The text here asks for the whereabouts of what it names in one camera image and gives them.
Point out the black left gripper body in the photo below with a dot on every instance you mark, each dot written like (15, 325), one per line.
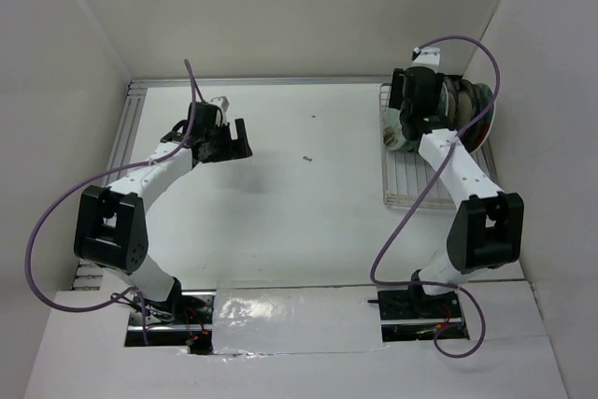
(221, 145)

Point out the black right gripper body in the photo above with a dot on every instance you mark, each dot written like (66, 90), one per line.
(399, 91)

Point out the mint flower plate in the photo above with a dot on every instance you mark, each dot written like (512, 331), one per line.
(392, 135)

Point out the small red teal floral plate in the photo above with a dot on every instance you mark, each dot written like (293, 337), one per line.
(451, 87)

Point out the brown rim cream plate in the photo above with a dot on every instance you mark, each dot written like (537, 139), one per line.
(478, 103)
(464, 103)

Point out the large red teal floral plate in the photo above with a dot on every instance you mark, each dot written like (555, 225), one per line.
(475, 141)

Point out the dark blue blossom plate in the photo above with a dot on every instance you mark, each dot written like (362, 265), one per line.
(487, 94)

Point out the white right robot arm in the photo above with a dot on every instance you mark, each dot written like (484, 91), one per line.
(487, 229)

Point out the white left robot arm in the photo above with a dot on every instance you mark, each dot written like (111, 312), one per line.
(111, 228)

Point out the silver tape sheet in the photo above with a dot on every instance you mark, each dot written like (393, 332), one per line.
(296, 321)

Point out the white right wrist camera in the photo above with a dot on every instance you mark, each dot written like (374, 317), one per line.
(428, 57)

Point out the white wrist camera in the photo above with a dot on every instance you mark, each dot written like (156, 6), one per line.
(428, 57)
(222, 103)

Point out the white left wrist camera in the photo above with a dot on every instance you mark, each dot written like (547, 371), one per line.
(222, 103)

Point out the chrome wire dish rack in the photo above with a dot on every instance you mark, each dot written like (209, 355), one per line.
(405, 174)

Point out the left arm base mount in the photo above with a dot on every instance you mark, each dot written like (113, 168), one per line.
(189, 326)

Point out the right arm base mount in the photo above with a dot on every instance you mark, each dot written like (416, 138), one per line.
(405, 318)

